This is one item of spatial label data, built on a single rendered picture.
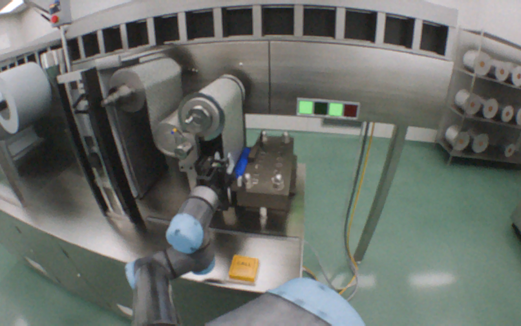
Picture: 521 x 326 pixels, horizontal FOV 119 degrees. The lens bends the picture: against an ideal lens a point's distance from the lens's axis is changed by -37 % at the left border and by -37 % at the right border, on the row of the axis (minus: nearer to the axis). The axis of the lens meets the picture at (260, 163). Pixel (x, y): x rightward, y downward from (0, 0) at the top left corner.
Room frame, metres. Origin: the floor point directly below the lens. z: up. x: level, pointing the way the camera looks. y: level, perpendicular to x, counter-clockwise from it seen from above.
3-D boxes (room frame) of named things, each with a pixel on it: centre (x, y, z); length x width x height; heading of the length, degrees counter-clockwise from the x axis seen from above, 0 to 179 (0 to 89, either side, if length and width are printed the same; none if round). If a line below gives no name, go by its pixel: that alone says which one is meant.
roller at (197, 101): (0.76, 0.15, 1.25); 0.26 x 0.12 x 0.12; 170
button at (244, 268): (0.38, 0.05, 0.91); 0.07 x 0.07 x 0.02; 80
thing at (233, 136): (0.75, 0.09, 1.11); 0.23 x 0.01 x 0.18; 170
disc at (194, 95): (0.64, 0.17, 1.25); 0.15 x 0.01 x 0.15; 80
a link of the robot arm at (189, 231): (0.36, 0.16, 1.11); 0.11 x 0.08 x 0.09; 170
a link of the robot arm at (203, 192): (0.44, 0.15, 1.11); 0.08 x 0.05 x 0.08; 80
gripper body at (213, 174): (0.52, 0.13, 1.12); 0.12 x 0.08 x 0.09; 170
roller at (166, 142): (0.78, 0.26, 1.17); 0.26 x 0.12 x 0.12; 170
